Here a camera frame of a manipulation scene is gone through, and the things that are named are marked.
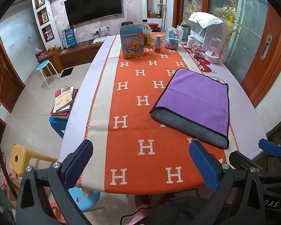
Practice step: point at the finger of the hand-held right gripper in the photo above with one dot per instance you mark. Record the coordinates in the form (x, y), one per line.
(269, 146)
(237, 159)

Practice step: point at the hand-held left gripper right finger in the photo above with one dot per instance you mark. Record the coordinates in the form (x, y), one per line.
(202, 166)

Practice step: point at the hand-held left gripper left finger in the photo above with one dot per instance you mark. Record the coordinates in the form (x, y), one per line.
(80, 160)

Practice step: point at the purple and grey towel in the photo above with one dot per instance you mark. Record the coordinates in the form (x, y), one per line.
(196, 98)

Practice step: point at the light blue round stool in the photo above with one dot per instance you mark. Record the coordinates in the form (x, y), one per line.
(89, 200)

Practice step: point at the blue plastic stool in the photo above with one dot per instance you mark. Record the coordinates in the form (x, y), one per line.
(57, 124)

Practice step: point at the stack of books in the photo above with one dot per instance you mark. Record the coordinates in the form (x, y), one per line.
(66, 112)

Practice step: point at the yellow plastic chair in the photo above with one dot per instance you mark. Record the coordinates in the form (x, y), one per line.
(17, 155)

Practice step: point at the beige cover book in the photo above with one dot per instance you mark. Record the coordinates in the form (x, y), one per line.
(63, 99)

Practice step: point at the orange-framed glass sliding door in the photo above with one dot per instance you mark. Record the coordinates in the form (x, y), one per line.
(260, 70)

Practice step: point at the orange letter-print table runner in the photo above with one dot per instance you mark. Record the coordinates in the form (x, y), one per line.
(131, 93)

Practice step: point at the black floor mat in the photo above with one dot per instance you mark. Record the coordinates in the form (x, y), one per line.
(67, 72)

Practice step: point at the white stool with blue seat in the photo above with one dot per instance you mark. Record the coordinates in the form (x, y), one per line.
(43, 66)

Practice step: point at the wooden television cabinet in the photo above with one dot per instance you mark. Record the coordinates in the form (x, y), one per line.
(77, 55)

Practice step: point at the white glass-dome blender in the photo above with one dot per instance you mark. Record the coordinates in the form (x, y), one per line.
(213, 51)

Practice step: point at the wooden door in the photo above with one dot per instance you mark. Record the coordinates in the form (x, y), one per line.
(2, 75)

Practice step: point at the small pink toy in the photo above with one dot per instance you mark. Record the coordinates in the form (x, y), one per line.
(197, 50)

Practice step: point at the white set-top box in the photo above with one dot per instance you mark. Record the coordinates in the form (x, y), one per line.
(98, 40)

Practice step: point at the blue printed package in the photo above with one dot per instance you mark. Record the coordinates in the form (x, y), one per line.
(69, 37)

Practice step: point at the white countertop appliance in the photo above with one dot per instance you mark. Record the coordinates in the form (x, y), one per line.
(213, 36)

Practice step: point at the white pill bottle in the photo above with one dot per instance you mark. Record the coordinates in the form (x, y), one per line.
(191, 42)

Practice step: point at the blue duck-print box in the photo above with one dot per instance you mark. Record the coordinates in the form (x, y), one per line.
(131, 42)

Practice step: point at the metal-lid spice jar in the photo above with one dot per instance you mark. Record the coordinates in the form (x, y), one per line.
(157, 44)

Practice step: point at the blue snow globe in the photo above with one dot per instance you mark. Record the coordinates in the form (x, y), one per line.
(171, 38)

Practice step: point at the gold door ornament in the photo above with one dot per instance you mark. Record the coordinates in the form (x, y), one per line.
(230, 18)

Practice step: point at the white plastic jug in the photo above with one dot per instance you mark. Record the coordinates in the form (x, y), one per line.
(183, 31)

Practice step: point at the oil bottle with black cap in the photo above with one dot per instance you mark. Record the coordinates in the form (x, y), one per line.
(147, 36)

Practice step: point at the white folded cloth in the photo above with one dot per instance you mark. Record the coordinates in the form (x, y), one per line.
(205, 18)

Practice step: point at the red cooking pot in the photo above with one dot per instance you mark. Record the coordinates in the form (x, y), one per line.
(153, 26)

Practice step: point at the black flat television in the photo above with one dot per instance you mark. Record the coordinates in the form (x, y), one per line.
(93, 4)

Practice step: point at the white mop pole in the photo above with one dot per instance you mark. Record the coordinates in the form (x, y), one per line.
(164, 11)

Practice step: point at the white wall socket strip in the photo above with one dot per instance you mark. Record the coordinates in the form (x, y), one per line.
(99, 30)

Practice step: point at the white wall niche shelf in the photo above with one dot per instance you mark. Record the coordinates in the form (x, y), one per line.
(38, 9)

